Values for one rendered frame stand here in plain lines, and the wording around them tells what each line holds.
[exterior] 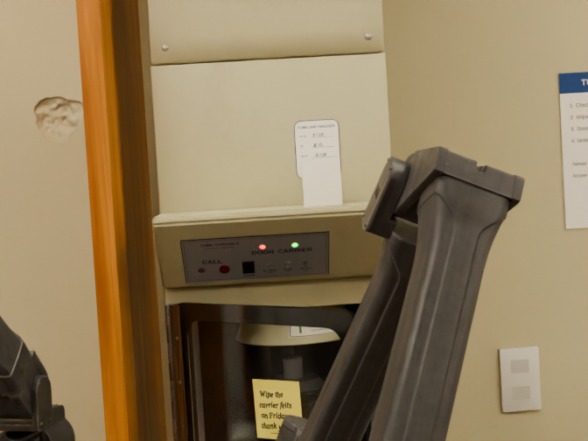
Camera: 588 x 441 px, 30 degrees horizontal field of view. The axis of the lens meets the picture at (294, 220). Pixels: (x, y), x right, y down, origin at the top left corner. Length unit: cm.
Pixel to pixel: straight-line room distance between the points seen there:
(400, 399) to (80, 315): 122
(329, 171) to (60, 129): 68
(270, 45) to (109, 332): 44
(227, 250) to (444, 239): 61
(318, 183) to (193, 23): 28
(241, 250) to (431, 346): 64
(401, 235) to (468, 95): 102
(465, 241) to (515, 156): 113
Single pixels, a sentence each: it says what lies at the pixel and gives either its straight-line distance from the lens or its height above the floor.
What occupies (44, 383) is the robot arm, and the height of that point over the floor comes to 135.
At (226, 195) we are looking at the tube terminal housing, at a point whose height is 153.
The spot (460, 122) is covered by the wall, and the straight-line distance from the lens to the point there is 196.
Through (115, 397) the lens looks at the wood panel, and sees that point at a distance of 145.
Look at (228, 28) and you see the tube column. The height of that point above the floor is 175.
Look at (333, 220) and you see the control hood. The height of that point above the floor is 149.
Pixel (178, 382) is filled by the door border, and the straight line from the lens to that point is 151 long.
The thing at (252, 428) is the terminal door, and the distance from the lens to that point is 144.
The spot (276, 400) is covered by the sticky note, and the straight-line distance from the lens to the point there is 140.
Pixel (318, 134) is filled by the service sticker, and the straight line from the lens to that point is 150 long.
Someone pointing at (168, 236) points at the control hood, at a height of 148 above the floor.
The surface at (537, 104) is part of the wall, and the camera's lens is 199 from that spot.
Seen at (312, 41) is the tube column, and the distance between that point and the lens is 151.
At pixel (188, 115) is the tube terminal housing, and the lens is 150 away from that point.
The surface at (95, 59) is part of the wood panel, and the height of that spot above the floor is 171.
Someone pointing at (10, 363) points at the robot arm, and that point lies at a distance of 115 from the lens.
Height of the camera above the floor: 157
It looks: 3 degrees down
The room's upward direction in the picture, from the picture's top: 3 degrees counter-clockwise
